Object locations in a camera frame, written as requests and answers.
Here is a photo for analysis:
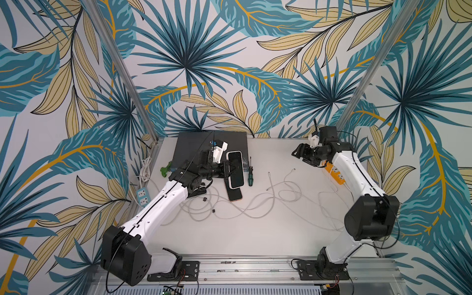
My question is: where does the white-edged black phone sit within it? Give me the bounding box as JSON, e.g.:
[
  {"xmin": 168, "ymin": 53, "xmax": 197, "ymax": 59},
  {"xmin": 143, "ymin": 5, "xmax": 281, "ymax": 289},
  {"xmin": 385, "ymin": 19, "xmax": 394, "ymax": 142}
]
[{"xmin": 227, "ymin": 151, "xmax": 245, "ymax": 189}]

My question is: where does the pink-edged black phone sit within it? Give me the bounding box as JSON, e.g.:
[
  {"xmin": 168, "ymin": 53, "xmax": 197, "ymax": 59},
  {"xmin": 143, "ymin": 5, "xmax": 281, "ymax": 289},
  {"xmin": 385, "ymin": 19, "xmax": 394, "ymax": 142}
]
[{"xmin": 224, "ymin": 178, "xmax": 242, "ymax": 202}]

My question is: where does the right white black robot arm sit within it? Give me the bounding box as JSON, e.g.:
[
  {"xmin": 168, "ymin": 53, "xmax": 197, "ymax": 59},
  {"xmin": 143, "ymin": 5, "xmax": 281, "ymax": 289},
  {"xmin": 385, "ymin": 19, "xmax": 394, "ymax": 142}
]
[{"xmin": 292, "ymin": 126, "xmax": 399, "ymax": 280}]

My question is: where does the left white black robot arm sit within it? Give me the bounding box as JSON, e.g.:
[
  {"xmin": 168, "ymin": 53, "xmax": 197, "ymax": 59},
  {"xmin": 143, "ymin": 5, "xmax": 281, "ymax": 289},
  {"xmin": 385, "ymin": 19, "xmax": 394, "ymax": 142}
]
[{"xmin": 101, "ymin": 152, "xmax": 244, "ymax": 286}]

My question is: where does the orange power strip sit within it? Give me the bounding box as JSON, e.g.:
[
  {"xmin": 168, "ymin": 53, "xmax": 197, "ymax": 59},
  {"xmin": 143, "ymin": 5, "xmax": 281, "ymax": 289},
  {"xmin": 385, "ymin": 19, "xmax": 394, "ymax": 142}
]
[{"xmin": 325, "ymin": 163, "xmax": 346, "ymax": 186}]

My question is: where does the green clamp tool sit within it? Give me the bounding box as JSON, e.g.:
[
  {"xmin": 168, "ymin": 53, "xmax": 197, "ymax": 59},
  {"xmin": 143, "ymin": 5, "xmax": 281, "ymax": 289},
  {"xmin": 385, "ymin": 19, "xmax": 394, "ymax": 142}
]
[{"xmin": 160, "ymin": 161, "xmax": 172, "ymax": 178}]

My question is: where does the light blue power strip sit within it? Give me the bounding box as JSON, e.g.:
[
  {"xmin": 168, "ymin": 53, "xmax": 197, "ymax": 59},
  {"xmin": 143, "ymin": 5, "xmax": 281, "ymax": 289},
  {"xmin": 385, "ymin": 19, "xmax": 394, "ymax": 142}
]
[{"xmin": 136, "ymin": 188, "xmax": 151, "ymax": 207}]

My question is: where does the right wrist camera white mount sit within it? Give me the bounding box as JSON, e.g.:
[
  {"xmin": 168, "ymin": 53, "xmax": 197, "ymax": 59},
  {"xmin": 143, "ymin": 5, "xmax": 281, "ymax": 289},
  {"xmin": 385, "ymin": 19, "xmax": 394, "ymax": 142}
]
[{"xmin": 308, "ymin": 135, "xmax": 320, "ymax": 148}]

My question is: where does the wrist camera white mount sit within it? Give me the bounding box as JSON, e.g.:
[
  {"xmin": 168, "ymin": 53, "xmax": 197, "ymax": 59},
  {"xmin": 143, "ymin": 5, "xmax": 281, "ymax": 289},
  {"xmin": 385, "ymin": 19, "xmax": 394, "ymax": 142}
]
[
  {"xmin": 211, "ymin": 140, "xmax": 228, "ymax": 164},
  {"xmin": 308, "ymin": 135, "xmax": 320, "ymax": 148}
]

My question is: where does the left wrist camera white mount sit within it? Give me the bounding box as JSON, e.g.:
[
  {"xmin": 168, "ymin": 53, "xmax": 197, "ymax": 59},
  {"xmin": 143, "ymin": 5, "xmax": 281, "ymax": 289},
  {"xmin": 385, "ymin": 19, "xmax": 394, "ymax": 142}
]
[{"xmin": 211, "ymin": 140, "xmax": 228, "ymax": 164}]

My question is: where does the green handled screwdriver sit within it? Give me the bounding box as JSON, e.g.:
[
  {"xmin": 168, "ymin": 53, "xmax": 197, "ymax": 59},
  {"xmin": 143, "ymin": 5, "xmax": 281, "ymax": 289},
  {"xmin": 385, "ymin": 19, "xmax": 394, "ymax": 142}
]
[{"xmin": 248, "ymin": 157, "xmax": 254, "ymax": 187}]

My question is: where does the grey looping cable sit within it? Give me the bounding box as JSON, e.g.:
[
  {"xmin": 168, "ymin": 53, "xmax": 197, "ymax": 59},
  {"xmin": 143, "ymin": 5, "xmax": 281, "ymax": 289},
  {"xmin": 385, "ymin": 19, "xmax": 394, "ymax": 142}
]
[{"xmin": 178, "ymin": 184, "xmax": 288, "ymax": 222}]

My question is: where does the grey network switch box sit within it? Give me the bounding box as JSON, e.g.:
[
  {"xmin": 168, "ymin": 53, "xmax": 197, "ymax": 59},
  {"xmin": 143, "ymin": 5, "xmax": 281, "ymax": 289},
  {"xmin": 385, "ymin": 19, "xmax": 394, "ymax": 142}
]
[{"xmin": 171, "ymin": 130, "xmax": 249, "ymax": 172}]

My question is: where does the white power strip cord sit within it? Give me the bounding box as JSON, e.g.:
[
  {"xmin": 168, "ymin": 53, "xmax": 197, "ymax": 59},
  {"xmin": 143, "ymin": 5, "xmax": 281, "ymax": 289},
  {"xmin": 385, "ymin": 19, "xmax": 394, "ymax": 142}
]
[{"xmin": 138, "ymin": 156, "xmax": 154, "ymax": 185}]

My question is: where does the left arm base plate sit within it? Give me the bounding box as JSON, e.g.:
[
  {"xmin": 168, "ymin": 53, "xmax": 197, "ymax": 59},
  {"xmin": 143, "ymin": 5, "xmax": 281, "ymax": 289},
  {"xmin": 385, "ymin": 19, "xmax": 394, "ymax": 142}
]
[{"xmin": 147, "ymin": 261, "xmax": 200, "ymax": 282}]

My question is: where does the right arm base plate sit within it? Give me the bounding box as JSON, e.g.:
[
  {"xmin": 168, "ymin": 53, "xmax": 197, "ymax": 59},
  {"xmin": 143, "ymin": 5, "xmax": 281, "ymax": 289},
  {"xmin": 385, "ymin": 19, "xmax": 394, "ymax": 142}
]
[{"xmin": 291, "ymin": 259, "xmax": 350, "ymax": 281}]

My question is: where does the aluminium front rail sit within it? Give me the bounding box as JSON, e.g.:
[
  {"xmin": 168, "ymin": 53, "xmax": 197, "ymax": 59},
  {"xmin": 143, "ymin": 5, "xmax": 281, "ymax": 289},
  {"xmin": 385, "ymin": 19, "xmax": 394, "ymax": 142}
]
[{"xmin": 88, "ymin": 255, "xmax": 409, "ymax": 295}]

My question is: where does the right aluminium corner post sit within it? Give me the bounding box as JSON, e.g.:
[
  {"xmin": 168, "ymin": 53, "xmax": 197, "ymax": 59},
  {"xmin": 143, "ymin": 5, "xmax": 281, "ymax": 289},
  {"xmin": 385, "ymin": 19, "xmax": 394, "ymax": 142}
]
[{"xmin": 336, "ymin": 1, "xmax": 420, "ymax": 130}]

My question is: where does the aluminium corner post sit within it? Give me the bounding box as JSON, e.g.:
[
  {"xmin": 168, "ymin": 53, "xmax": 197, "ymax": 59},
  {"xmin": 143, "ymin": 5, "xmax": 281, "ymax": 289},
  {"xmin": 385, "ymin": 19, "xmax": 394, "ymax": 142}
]
[
  {"xmin": 79, "ymin": 0, "xmax": 161, "ymax": 143},
  {"xmin": 336, "ymin": 1, "xmax": 420, "ymax": 130}
]

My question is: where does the left aluminium corner post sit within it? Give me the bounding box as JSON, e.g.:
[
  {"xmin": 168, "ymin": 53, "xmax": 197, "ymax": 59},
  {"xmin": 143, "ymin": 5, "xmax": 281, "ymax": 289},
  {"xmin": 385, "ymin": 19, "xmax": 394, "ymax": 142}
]
[{"xmin": 79, "ymin": 0, "xmax": 161, "ymax": 143}]

